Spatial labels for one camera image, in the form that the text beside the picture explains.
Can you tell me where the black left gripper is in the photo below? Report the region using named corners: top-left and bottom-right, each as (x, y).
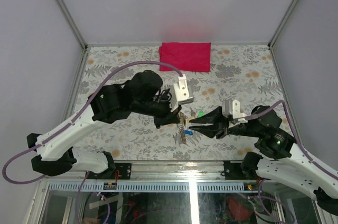
top-left (133, 89), bottom-right (183, 128)

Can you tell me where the pink folded cloth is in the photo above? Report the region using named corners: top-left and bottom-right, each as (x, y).
top-left (158, 42), bottom-right (211, 72)

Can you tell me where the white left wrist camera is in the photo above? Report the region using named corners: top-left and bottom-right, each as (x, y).
top-left (170, 74), bottom-right (194, 111)

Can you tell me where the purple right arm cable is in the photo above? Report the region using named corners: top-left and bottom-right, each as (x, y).
top-left (245, 99), bottom-right (338, 224)

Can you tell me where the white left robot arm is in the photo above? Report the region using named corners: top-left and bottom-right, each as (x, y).
top-left (27, 70), bottom-right (189, 179)

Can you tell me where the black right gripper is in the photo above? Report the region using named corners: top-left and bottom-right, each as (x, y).
top-left (188, 105), bottom-right (261, 138)

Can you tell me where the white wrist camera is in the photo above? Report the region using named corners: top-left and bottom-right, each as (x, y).
top-left (170, 74), bottom-right (194, 111)
top-left (222, 99), bottom-right (247, 123)

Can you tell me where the blue key tag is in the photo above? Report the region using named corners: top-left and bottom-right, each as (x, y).
top-left (184, 130), bottom-right (194, 135)

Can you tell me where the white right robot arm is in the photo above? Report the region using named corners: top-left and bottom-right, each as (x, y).
top-left (190, 100), bottom-right (337, 215)

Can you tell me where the metal keyring hoop yellow handle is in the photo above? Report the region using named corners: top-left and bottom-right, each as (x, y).
top-left (177, 112), bottom-right (186, 144)

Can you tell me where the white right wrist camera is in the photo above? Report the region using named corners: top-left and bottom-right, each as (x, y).
top-left (222, 99), bottom-right (247, 123)

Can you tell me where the key yellow tag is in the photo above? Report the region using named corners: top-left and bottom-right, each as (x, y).
top-left (186, 107), bottom-right (197, 123)

